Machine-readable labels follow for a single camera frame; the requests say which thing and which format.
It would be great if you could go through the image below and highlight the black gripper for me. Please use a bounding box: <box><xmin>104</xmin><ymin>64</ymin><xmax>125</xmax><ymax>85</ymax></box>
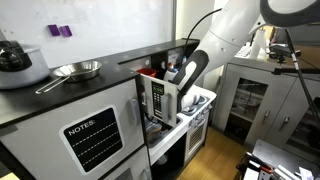
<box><xmin>145</xmin><ymin>114</ymin><xmax>165</xmax><ymax>130</ymax></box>

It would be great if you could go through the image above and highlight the white toy oven door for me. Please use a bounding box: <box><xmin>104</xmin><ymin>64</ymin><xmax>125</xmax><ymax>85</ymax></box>
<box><xmin>184</xmin><ymin>112</ymin><xmax>211</xmax><ymax>162</ymax></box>

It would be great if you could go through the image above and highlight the grey fridge door handle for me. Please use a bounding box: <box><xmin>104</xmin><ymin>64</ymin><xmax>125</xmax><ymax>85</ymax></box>
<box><xmin>127</xmin><ymin>97</ymin><xmax>141</xmax><ymax>127</ymax></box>

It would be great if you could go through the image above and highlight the grey pot black lid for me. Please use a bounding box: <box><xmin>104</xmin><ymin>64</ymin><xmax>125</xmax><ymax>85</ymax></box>
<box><xmin>0</xmin><ymin>39</ymin><xmax>51</xmax><ymax>91</ymax></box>

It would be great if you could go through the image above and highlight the white shaker orange cap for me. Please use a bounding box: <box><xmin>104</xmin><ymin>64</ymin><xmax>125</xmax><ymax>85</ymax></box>
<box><xmin>166</xmin><ymin>61</ymin><xmax>176</xmax><ymax>74</ymax></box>

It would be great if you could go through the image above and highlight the red bowl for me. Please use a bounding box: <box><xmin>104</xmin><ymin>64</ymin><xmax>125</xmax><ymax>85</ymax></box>
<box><xmin>136</xmin><ymin>67</ymin><xmax>158</xmax><ymax>79</ymax></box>

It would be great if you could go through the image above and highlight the wooden spoon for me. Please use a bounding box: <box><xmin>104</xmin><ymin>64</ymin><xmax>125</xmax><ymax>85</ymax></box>
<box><xmin>146</xmin><ymin>125</ymin><xmax>163</xmax><ymax>137</ymax></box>

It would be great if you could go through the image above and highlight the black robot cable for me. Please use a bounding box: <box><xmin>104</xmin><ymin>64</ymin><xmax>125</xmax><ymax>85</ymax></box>
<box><xmin>284</xmin><ymin>29</ymin><xmax>320</xmax><ymax>128</ymax></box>
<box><xmin>182</xmin><ymin>7</ymin><xmax>223</xmax><ymax>58</ymax></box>

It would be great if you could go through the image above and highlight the grey glass-door cabinet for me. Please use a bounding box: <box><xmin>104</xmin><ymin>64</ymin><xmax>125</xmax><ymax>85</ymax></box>
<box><xmin>212</xmin><ymin>55</ymin><xmax>320</xmax><ymax>162</ymax></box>

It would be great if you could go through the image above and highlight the red black tool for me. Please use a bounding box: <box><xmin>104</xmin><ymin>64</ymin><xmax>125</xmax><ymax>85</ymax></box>
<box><xmin>244</xmin><ymin>151</ymin><xmax>278</xmax><ymax>178</ymax></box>

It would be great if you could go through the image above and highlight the purple magnet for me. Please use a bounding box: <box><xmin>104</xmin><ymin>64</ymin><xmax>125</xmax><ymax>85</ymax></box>
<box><xmin>47</xmin><ymin>23</ymin><xmax>61</xmax><ymax>37</ymax></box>
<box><xmin>58</xmin><ymin>25</ymin><xmax>73</xmax><ymax>38</ymax></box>

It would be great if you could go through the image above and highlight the dark toy stovetop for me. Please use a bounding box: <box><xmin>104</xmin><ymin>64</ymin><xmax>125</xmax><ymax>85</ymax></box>
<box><xmin>181</xmin><ymin>94</ymin><xmax>211</xmax><ymax>117</ymax></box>

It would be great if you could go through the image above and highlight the black notes chalkboard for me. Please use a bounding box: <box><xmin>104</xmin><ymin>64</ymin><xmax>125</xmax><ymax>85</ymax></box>
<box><xmin>58</xmin><ymin>105</ymin><xmax>125</xmax><ymax>175</ymax></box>

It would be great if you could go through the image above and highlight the silver frying pan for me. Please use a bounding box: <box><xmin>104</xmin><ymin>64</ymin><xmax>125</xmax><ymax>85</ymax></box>
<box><xmin>35</xmin><ymin>59</ymin><xmax>103</xmax><ymax>95</ymax></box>

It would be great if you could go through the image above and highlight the white toy microwave door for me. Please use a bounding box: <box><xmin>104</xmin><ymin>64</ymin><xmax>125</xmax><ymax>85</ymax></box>
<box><xmin>139</xmin><ymin>73</ymin><xmax>180</xmax><ymax>129</ymax></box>

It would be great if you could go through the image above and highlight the black camera on tripod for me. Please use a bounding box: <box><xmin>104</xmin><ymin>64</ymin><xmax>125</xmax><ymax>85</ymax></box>
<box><xmin>268</xmin><ymin>44</ymin><xmax>302</xmax><ymax>65</ymax></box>

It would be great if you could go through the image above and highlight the silver cabinet handle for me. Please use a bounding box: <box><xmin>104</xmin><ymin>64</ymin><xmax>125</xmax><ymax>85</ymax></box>
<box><xmin>261</xmin><ymin>109</ymin><xmax>271</xmax><ymax>125</ymax></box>
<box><xmin>278</xmin><ymin>115</ymin><xmax>291</xmax><ymax>132</ymax></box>

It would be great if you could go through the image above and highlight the white keyboard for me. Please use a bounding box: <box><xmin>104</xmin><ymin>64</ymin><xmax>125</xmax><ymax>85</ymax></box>
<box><xmin>234</xmin><ymin>44</ymin><xmax>253</xmax><ymax>60</ymax></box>

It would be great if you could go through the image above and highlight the white paper towel roll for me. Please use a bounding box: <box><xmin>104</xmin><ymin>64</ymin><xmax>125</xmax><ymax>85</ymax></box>
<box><xmin>248</xmin><ymin>27</ymin><xmax>268</xmax><ymax>61</ymax></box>

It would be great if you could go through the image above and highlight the white whiteboard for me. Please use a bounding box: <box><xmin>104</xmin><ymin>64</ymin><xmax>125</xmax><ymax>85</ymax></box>
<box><xmin>0</xmin><ymin>0</ymin><xmax>177</xmax><ymax>69</ymax></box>

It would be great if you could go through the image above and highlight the grey metal case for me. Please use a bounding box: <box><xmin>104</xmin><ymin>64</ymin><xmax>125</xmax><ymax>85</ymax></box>
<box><xmin>251</xmin><ymin>139</ymin><xmax>320</xmax><ymax>180</ymax></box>

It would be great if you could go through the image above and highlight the white toy kitchen unit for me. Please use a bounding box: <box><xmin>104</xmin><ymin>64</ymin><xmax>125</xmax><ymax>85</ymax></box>
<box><xmin>0</xmin><ymin>37</ymin><xmax>218</xmax><ymax>180</ymax></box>

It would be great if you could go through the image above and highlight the brown wooden box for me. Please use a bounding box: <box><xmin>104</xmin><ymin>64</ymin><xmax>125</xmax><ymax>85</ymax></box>
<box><xmin>269</xmin><ymin>23</ymin><xmax>320</xmax><ymax>69</ymax></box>

